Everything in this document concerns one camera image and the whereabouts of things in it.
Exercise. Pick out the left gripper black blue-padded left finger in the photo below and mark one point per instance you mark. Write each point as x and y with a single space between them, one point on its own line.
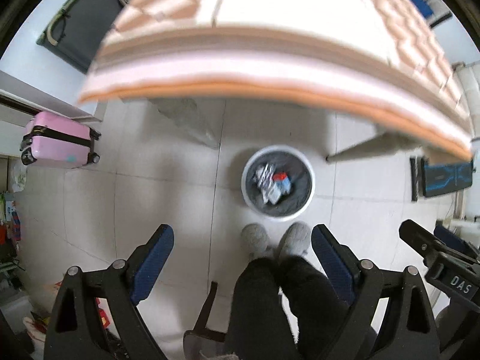
75 329

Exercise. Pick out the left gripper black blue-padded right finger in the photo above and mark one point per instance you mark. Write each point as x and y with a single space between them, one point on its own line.
408 329

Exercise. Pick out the red and blue box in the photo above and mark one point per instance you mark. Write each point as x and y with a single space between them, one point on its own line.
282 181

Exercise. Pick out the white medicine box printed text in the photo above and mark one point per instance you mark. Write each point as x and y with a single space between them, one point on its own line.
272 194

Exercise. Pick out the silver pill blister pack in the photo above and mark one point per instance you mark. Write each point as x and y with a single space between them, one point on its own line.
263 177

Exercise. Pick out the white round trash bin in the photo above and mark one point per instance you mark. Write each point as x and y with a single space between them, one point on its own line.
303 182

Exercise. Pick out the red cardboard box on floor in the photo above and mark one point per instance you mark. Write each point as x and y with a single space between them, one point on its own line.
104 312

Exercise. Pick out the black blue floor mat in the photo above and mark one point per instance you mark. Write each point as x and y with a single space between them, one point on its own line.
436 180

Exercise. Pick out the grey right slipper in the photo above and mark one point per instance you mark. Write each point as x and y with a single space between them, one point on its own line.
295 242

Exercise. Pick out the grey slipper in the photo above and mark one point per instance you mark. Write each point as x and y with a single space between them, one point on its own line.
295 242
255 241

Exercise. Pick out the grey left slipper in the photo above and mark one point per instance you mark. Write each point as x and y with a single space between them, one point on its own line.
255 241

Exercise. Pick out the white padded chair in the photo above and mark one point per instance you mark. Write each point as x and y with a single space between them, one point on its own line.
466 76

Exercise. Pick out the pink suitcase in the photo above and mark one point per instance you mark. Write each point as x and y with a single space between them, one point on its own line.
52 140

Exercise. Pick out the checkered pink tablecloth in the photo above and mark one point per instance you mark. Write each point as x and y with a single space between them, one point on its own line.
376 59

